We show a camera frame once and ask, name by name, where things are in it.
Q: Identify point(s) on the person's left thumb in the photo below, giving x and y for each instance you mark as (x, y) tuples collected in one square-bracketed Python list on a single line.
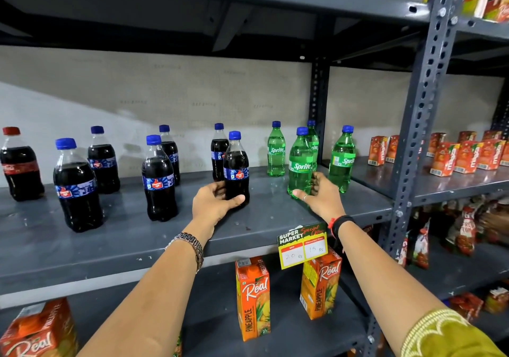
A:
[(232, 201)]

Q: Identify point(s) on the person's left hand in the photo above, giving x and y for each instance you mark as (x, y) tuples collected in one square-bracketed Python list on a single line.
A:
[(208, 207)]

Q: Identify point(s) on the person's right hand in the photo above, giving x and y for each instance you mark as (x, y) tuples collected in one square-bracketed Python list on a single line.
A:
[(326, 201)]

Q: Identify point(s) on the black and red wristband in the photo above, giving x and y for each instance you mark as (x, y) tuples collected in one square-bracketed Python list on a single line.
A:
[(340, 222)]

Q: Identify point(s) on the row of dark cola bottles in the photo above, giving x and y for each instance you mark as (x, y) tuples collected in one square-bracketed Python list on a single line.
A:
[(78, 193)]

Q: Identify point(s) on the red and green juice carton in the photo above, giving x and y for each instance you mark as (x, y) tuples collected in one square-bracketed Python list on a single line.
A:
[(475, 0), (499, 9)]

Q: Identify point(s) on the yellow shelf price tag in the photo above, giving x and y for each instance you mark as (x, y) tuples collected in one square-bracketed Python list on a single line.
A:
[(302, 247)]

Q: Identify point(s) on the person's right forearm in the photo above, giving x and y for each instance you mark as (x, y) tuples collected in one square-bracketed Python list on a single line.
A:
[(381, 281)]

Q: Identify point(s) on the blue-capped dark cola bottle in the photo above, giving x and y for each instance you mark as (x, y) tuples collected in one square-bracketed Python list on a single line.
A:
[(236, 165)]

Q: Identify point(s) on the olive green embroidered sleeve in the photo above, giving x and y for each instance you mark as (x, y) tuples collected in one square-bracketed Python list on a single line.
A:
[(445, 339)]

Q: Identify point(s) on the person's left forearm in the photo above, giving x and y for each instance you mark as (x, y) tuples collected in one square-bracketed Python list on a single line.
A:
[(159, 301)]

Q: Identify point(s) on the person's right thumb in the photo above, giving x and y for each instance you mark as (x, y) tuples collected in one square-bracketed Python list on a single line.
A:
[(302, 196)]

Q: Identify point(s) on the red-capped cola bottle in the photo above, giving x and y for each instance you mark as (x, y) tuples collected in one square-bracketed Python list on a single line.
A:
[(20, 169)]

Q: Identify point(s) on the orange pineapple juice carton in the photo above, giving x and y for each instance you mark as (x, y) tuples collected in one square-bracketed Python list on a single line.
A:
[(253, 301), (319, 289), (37, 333)]

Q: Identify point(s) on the row of small orange juice cartons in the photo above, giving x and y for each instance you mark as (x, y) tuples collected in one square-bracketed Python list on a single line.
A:
[(444, 160)]

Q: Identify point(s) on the grey metal shelving rack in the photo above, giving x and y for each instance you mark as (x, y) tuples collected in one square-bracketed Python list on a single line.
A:
[(119, 241)]

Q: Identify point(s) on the green soda bottle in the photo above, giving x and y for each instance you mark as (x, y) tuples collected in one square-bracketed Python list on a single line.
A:
[(276, 154), (342, 161), (300, 165), (314, 146)]

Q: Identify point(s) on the pile of red snack packets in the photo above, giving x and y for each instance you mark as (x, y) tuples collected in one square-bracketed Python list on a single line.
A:
[(463, 229)]

